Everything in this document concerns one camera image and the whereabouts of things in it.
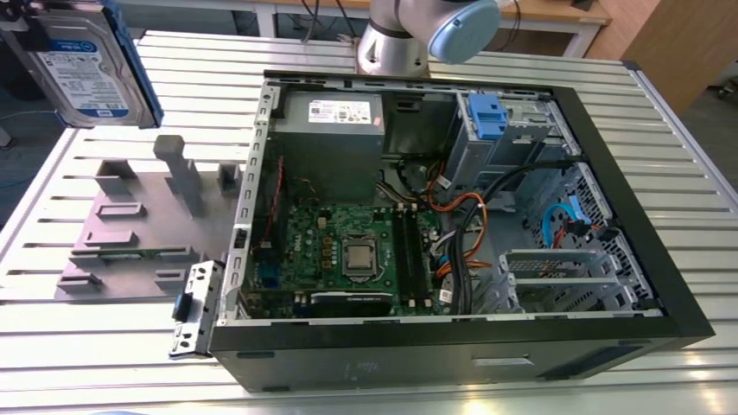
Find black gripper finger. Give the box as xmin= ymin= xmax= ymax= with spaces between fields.
xmin=0 ymin=0 xmax=53 ymax=51

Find hard disk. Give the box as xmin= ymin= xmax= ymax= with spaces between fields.
xmin=0 ymin=0 xmax=167 ymax=131

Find metal disk bay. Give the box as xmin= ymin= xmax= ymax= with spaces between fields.
xmin=495 ymin=248 xmax=662 ymax=315

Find grey parts rack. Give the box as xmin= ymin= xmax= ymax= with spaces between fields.
xmin=51 ymin=134 xmax=247 ymax=302

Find green RAM stick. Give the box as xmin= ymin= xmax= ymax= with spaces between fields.
xmin=97 ymin=248 xmax=163 ymax=262

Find black case fan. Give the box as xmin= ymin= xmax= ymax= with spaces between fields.
xmin=252 ymin=150 xmax=290 ymax=256

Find grey power supply unit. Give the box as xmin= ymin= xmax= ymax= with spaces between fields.
xmin=267 ymin=90 xmax=387 ymax=207

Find green motherboard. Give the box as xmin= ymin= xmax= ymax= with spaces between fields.
xmin=239 ymin=202 xmax=456 ymax=319

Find blue expansion slot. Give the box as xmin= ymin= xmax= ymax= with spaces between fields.
xmin=257 ymin=261 xmax=283 ymax=290

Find CPU socket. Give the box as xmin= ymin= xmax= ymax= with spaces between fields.
xmin=338 ymin=232 xmax=386 ymax=283

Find silver CPU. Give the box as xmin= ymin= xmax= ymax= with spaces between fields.
xmin=343 ymin=242 xmax=379 ymax=272

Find black RAM slot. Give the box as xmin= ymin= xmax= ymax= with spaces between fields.
xmin=407 ymin=202 xmax=434 ymax=309
xmin=392 ymin=202 xmax=418 ymax=309

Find black graphics card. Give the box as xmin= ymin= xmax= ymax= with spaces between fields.
xmin=292 ymin=291 xmax=394 ymax=319

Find grey metal drive cage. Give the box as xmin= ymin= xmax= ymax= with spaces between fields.
xmin=446 ymin=88 xmax=580 ymax=204

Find black open PC case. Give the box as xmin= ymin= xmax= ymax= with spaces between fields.
xmin=207 ymin=68 xmax=717 ymax=394

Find wooden cabinet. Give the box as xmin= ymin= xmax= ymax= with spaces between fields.
xmin=584 ymin=0 xmax=738 ymax=114

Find red black twisted wire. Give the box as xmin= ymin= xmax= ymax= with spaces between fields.
xmin=262 ymin=155 xmax=287 ymax=250

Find thin multicoloured fan wire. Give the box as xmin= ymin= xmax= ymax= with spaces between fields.
xmin=291 ymin=175 xmax=323 ymax=204

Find metal card retainer bracket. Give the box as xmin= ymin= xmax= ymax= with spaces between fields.
xmin=168 ymin=259 xmax=227 ymax=360

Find yellow black power wires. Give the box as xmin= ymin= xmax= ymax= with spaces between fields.
xmin=374 ymin=179 xmax=431 ymax=208

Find orange wire bundle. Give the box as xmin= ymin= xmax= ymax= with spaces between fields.
xmin=428 ymin=192 xmax=495 ymax=278

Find wooden desk white frame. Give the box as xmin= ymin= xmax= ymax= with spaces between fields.
xmin=229 ymin=0 xmax=614 ymax=60

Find blue data wire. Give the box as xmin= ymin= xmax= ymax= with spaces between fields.
xmin=539 ymin=195 xmax=595 ymax=252

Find power wire black connector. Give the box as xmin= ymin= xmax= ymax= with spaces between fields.
xmin=562 ymin=218 xmax=623 ymax=247

